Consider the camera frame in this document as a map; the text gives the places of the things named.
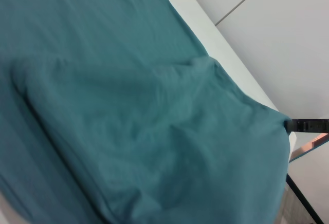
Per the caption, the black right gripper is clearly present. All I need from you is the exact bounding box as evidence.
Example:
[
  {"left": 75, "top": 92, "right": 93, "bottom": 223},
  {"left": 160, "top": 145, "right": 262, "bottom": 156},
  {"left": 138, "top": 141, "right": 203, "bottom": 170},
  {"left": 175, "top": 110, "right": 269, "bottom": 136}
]
[{"left": 283, "top": 117, "right": 329, "bottom": 134}]

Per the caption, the teal blue printed t-shirt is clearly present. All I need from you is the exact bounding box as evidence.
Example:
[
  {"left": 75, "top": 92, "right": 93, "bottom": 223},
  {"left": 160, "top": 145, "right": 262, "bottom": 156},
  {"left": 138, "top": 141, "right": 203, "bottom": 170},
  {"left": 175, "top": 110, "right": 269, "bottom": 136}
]
[{"left": 0, "top": 0, "right": 295, "bottom": 224}]

